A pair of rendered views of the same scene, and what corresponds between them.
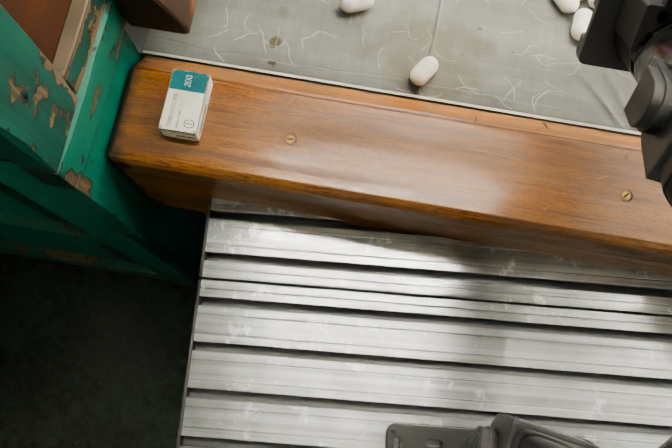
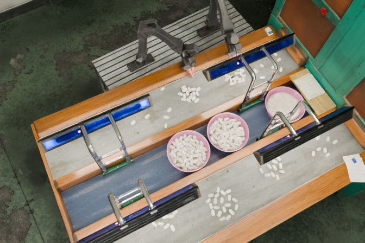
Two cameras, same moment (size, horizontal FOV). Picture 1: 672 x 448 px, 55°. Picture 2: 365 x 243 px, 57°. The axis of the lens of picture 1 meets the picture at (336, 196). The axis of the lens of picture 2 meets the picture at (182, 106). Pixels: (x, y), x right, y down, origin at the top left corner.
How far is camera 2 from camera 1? 226 cm
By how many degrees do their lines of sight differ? 40
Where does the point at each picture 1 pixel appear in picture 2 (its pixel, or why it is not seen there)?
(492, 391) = (214, 36)
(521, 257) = not seen: hidden behind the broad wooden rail
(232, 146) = (260, 31)
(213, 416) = (239, 18)
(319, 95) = (257, 41)
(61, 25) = (282, 19)
